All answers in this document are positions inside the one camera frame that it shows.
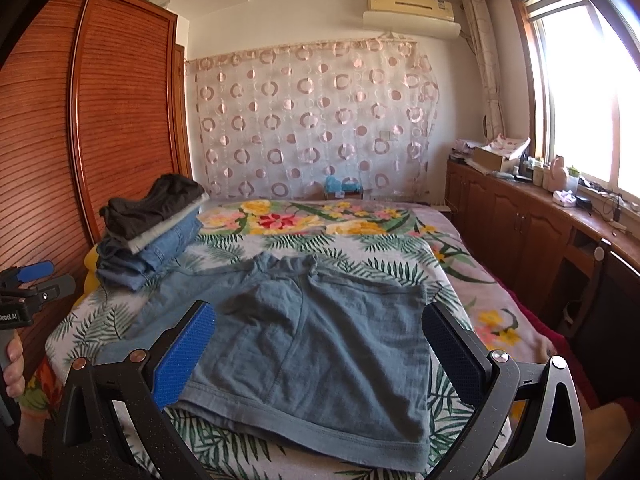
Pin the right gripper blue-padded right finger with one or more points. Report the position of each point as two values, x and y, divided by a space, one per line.
548 443

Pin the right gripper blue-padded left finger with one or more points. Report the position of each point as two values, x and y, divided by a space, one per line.
88 441

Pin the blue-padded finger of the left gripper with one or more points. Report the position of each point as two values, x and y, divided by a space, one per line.
16 276
47 290

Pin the grey-blue cotton shorts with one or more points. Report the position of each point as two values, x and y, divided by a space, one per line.
318 357

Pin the person's left hand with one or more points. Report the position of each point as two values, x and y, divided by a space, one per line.
13 371

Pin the yellow pillow at bedside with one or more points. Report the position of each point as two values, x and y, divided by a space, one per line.
91 282

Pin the folded dark blue garment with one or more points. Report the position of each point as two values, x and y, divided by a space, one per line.
113 255

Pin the folded light grey garment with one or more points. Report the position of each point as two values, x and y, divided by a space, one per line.
142 240

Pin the folded black garment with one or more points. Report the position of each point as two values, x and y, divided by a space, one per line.
168 195

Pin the folded blue denim jeans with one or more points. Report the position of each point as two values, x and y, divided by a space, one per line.
156 255

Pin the wooden cabinet counter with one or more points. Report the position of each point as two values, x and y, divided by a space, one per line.
537 249

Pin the brown louvered wooden wardrobe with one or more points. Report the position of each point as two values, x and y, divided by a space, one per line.
92 107

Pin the floral leaf-print bed cover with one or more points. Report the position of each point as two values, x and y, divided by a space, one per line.
403 244

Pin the cardboard box on counter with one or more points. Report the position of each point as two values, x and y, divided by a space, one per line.
492 161

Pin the sheer pink-circle curtain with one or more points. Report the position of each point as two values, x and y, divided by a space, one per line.
276 122

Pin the blue toy on headboard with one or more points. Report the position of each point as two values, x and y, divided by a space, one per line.
336 188

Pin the wood-framed window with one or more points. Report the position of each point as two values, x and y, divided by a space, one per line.
586 92

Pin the patterned window drape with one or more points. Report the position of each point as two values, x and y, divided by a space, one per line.
485 49

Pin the white wall air conditioner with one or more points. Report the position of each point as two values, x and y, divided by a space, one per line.
426 18

